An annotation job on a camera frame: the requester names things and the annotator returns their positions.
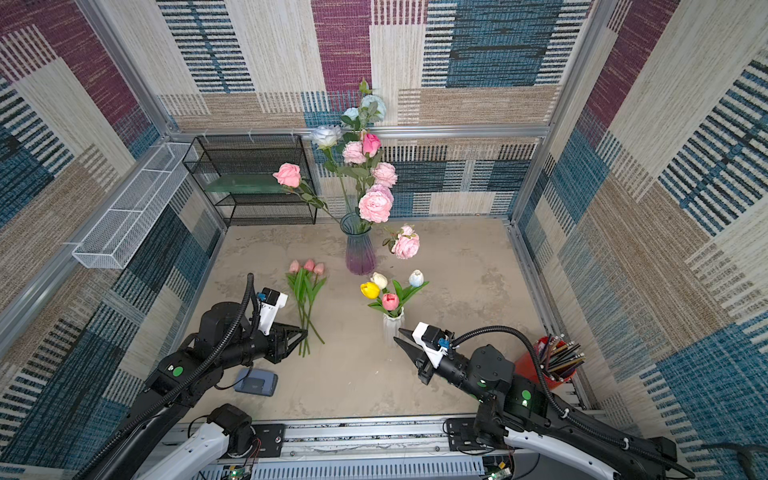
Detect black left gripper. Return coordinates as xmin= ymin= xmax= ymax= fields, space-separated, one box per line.
xmin=218 ymin=320 xmax=309 ymax=372

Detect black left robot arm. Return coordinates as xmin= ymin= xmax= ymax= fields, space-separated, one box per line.
xmin=75 ymin=274 xmax=308 ymax=479

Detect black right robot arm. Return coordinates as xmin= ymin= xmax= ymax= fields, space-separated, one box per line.
xmin=394 ymin=323 xmax=696 ymax=479

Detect white ribbed vase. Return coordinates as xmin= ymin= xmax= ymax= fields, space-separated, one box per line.
xmin=382 ymin=307 xmax=405 ymax=347

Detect purple glass vase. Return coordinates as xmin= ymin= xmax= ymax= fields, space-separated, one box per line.
xmin=340 ymin=213 xmax=376 ymax=276

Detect grey blue small case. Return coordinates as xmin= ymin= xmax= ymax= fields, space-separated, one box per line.
xmin=233 ymin=368 xmax=279 ymax=397

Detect white tulip bud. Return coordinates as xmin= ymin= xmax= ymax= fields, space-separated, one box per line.
xmin=409 ymin=270 xmax=425 ymax=288

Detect yellow tulip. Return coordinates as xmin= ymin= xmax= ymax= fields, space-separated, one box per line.
xmin=360 ymin=281 xmax=381 ymax=300

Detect cream white tulip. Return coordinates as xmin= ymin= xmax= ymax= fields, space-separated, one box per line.
xmin=370 ymin=272 xmax=389 ymax=290

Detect pencils in red cup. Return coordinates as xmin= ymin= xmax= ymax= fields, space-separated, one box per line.
xmin=535 ymin=335 xmax=586 ymax=382

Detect green mat on shelf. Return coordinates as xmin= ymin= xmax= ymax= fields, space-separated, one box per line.
xmin=204 ymin=174 xmax=283 ymax=195

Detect pink rose bouquet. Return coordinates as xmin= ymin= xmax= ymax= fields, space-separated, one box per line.
xmin=272 ymin=79 xmax=421 ymax=260

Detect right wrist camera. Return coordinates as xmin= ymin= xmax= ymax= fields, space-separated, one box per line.
xmin=413 ymin=322 xmax=453 ymax=369

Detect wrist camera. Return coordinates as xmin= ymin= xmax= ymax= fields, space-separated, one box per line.
xmin=413 ymin=322 xmax=453 ymax=369
xmin=256 ymin=287 xmax=288 ymax=336

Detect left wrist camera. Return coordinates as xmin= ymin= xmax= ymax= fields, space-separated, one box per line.
xmin=256 ymin=287 xmax=288 ymax=336

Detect black wire shelf rack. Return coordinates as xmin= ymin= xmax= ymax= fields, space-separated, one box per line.
xmin=183 ymin=134 xmax=318 ymax=227

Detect white wire mesh basket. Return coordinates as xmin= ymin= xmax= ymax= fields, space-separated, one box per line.
xmin=72 ymin=142 xmax=190 ymax=270

